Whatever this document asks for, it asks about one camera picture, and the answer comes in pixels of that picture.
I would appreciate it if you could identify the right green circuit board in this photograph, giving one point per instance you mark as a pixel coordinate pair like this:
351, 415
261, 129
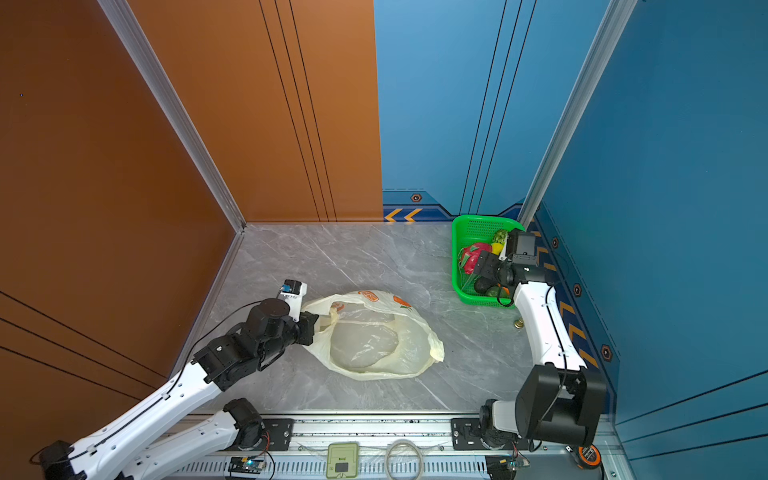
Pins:
504, 467

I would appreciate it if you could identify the green square device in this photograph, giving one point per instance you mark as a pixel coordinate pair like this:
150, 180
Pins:
342, 461

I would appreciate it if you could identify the small dark green fruit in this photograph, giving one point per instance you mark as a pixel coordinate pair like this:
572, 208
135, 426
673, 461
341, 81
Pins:
498, 292

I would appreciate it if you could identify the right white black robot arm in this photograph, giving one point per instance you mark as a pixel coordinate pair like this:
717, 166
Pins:
561, 400

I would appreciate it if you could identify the yellow translucent plastic bag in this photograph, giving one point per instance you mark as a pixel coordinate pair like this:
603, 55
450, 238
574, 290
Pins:
372, 335

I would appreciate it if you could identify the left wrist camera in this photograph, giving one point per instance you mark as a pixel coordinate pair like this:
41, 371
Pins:
292, 292

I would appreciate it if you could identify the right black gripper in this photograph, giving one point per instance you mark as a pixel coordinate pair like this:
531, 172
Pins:
486, 267

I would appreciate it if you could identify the green circuit board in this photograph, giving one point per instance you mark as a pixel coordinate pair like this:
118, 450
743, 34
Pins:
246, 466
504, 467

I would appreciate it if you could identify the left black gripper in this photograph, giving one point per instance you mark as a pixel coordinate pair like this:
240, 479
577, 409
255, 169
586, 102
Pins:
306, 329

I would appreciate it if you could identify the left green circuit board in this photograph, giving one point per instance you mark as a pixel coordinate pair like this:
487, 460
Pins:
246, 466

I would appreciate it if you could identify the green plastic mesh basket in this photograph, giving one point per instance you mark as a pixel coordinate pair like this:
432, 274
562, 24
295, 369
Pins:
473, 235

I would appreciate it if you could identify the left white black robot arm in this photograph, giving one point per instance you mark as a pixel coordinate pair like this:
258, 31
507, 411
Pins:
131, 446

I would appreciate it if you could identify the dark brown avocado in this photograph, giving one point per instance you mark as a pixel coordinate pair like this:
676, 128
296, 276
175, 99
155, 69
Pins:
483, 285

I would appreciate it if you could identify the red dragon fruit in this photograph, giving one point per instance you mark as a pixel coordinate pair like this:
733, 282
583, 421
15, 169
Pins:
469, 256

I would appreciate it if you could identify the orange black tape measure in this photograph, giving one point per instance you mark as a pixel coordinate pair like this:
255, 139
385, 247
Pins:
588, 458

